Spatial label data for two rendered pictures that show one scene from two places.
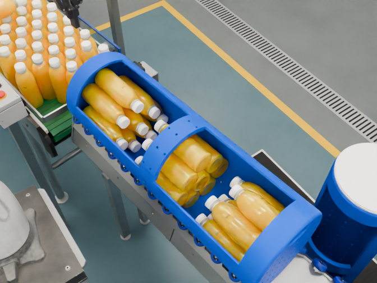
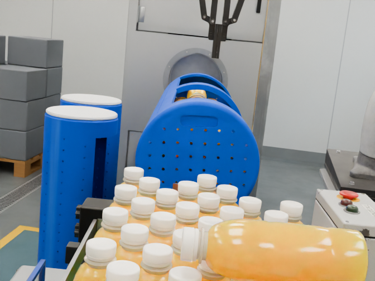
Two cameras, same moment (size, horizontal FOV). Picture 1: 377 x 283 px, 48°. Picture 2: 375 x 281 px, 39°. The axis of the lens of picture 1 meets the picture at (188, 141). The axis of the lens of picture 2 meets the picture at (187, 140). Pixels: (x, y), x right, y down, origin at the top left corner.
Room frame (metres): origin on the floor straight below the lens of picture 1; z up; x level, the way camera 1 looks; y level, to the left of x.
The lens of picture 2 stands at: (1.99, 1.09, 1.38)
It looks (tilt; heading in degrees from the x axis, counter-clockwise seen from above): 11 degrees down; 222
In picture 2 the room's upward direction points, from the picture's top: 6 degrees clockwise
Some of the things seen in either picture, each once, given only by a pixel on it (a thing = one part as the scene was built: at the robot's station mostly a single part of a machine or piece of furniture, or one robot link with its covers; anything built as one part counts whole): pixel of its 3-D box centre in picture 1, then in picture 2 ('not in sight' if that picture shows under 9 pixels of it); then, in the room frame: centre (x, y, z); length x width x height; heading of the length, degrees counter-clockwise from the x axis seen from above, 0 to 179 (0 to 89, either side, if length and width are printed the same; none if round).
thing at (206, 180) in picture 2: (71, 65); (206, 180); (1.20, 0.44, 1.10); 0.04 x 0.04 x 0.02
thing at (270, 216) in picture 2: (20, 54); (275, 218); (1.26, 0.65, 1.10); 0.04 x 0.04 x 0.02
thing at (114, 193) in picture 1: (118, 208); not in sight; (1.03, 0.35, 0.31); 0.06 x 0.06 x 0.63; 43
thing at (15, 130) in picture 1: (40, 179); not in sight; (1.08, 0.70, 0.50); 0.04 x 0.04 x 1.00; 43
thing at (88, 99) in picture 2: not in sight; (91, 99); (0.47, -0.91, 1.03); 0.28 x 0.28 x 0.01
